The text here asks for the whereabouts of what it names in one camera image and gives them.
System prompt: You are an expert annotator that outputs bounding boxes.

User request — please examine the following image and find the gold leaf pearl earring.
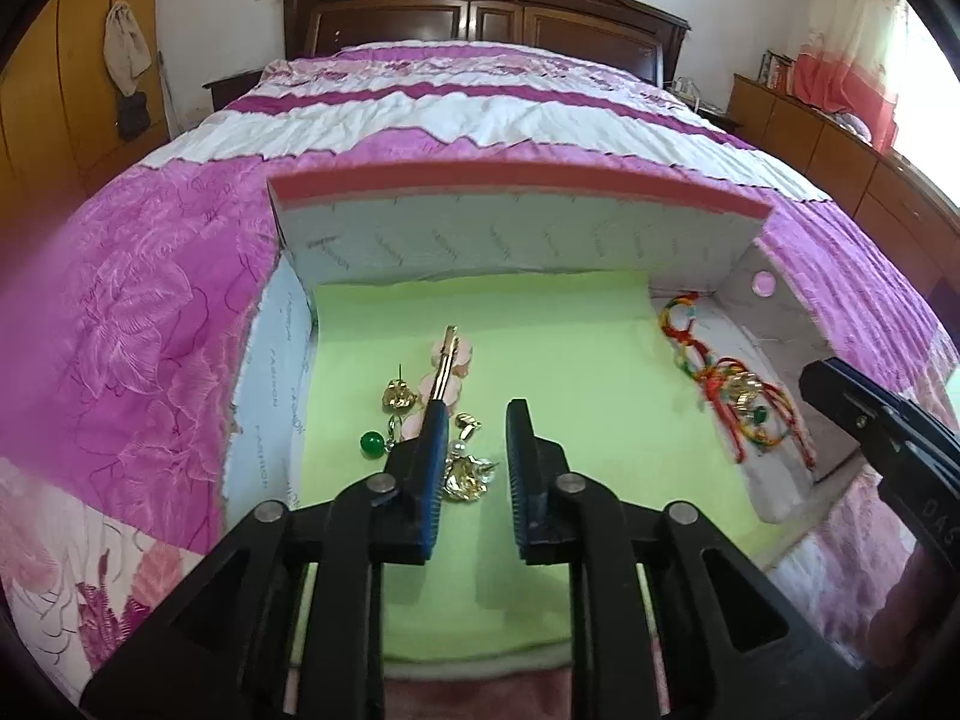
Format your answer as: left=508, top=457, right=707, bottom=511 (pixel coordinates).
left=442, top=412, right=500, bottom=503

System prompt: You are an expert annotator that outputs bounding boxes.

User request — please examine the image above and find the long wooden cabinet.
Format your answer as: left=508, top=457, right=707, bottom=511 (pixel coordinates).
left=727, top=73, right=960, bottom=293

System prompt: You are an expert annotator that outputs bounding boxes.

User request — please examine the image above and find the white and red curtain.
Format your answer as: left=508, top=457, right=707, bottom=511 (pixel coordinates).
left=791, top=0, right=912, bottom=155

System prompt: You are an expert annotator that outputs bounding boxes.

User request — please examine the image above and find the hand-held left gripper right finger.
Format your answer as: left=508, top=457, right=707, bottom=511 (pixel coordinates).
left=504, top=399, right=875, bottom=720

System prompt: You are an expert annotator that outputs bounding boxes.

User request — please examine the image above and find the dark wooden headboard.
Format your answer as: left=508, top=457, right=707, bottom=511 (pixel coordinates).
left=277, top=0, right=691, bottom=87

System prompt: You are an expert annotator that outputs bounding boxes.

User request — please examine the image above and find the row of books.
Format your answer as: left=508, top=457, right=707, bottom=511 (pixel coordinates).
left=759, top=50, right=796, bottom=95

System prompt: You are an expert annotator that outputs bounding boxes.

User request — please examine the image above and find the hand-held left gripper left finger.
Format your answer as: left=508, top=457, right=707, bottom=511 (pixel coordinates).
left=79, top=401, right=451, bottom=720

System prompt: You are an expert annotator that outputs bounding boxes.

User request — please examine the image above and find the dark wooden nightstand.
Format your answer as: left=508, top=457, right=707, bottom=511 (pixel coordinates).
left=202, top=69, right=263, bottom=112

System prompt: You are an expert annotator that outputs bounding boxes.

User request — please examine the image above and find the beige hanging towel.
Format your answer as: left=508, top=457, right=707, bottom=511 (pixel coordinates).
left=103, top=1, right=153, bottom=97

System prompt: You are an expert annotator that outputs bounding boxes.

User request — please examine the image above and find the red braided string bracelet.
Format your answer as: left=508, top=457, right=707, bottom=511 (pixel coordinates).
left=660, top=292, right=710, bottom=368
left=694, top=356, right=818, bottom=466

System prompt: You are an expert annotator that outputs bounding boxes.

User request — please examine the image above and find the wooden wardrobe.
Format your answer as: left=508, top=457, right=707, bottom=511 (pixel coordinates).
left=0, top=0, right=162, bottom=241

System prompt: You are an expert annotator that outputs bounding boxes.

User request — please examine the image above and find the red cardboard box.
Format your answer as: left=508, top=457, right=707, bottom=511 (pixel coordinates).
left=221, top=161, right=863, bottom=720

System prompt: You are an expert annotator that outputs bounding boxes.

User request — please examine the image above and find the black hanging bag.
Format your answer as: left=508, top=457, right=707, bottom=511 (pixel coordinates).
left=116, top=92, right=151, bottom=142

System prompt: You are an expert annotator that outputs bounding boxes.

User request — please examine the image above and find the pale green paper sheet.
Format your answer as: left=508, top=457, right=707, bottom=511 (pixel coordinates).
left=289, top=270, right=788, bottom=665

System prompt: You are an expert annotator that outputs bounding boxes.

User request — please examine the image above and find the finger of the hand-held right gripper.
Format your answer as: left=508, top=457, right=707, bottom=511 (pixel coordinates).
left=797, top=358, right=908, bottom=458

